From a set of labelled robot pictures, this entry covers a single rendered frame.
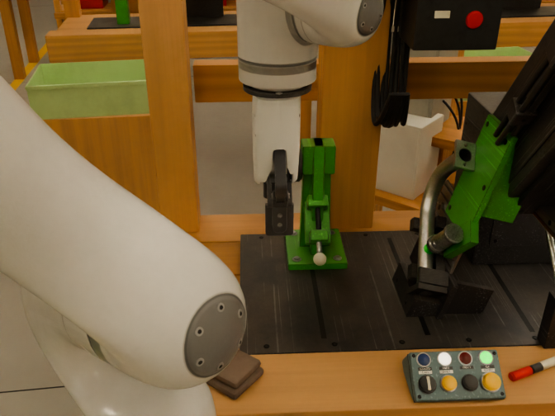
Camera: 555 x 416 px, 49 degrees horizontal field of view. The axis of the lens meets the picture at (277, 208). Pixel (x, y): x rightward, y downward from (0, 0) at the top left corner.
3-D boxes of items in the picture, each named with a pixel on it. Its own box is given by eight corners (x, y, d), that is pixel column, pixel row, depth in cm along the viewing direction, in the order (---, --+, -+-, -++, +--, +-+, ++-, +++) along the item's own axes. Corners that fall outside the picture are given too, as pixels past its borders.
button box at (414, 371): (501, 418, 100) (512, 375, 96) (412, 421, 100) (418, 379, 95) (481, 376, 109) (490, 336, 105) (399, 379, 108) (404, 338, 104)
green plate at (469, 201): (503, 249, 112) (557, 147, 102) (462, 241, 111) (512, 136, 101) (481, 219, 122) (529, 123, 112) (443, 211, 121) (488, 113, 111)
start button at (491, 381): (500, 390, 99) (503, 390, 97) (483, 391, 98) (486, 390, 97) (497, 372, 100) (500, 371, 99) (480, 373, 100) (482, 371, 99)
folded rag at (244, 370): (265, 374, 104) (264, 361, 103) (234, 402, 99) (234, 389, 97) (221, 350, 110) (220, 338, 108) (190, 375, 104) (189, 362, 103)
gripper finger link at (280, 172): (272, 130, 68) (272, 173, 70) (275, 161, 61) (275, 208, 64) (282, 129, 68) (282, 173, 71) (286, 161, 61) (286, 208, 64)
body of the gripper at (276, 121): (243, 63, 70) (245, 153, 75) (242, 90, 61) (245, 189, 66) (307, 62, 70) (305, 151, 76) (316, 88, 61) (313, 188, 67)
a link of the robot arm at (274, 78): (238, 45, 69) (239, 72, 70) (237, 67, 61) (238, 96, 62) (312, 44, 69) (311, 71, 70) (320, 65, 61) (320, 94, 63)
